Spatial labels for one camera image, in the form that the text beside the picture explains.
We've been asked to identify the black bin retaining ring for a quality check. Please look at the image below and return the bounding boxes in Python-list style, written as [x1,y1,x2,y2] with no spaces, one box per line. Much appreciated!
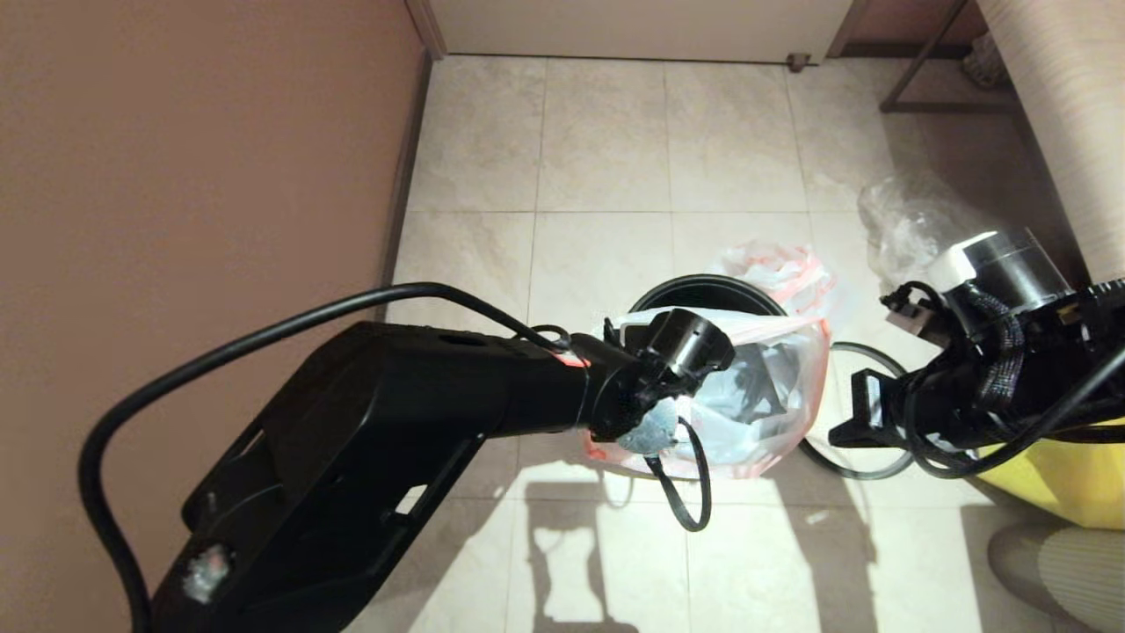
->
[798,343,919,482]

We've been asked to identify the white plastic bag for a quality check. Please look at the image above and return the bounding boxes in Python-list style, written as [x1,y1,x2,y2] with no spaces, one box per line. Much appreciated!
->
[584,308,832,481]

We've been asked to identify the used white bag red trim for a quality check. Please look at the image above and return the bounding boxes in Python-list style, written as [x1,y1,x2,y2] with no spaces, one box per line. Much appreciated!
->
[716,242,836,306]

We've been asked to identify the black round trash bin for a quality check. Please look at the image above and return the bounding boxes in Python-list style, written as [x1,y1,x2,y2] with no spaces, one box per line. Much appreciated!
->
[628,274,789,319]

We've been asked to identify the yellow fabric bag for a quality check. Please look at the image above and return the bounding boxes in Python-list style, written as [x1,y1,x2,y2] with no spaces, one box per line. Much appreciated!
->
[974,438,1125,530]

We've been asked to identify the clear plastic bag dark contents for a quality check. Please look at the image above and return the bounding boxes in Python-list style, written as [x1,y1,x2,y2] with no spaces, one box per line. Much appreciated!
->
[857,174,998,284]

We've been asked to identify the grey ribbed round pouf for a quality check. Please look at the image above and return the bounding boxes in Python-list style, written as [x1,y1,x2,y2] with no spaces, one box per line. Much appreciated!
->
[986,525,1125,633]

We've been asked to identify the beige striped furniture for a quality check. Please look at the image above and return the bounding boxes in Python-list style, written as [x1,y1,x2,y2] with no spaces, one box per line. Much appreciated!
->
[974,0,1125,284]

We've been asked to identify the grey mesh bundle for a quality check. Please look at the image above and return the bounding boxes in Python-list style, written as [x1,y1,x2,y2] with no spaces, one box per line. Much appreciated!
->
[961,33,1007,89]

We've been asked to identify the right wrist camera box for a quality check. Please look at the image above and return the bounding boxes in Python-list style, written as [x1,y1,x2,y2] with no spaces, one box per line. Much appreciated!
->
[851,369,885,432]

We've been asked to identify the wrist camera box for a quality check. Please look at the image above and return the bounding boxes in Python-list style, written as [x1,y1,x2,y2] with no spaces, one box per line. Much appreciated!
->
[603,316,656,354]
[851,369,885,432]

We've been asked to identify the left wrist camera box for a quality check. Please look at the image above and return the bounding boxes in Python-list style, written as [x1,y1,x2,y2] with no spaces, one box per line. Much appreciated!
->
[603,316,656,354]

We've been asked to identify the dark metal frame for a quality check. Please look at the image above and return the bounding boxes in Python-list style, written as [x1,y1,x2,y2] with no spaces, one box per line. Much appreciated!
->
[879,0,1012,115]

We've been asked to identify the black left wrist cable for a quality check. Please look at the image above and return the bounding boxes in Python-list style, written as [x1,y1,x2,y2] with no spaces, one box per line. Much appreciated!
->
[79,283,711,633]

